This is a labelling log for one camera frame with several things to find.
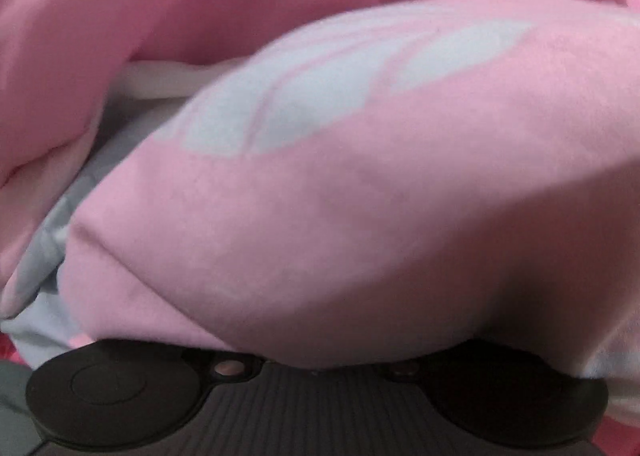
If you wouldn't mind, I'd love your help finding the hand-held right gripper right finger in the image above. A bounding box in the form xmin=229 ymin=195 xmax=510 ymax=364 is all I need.
xmin=380 ymin=358 xmax=431 ymax=382

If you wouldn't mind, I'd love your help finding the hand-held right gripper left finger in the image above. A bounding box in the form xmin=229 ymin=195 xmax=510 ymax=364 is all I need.
xmin=182 ymin=348 xmax=263 ymax=382

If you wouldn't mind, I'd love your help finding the pink patchwork quilt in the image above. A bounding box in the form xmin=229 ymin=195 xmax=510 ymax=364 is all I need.
xmin=0 ymin=0 xmax=640 ymax=437

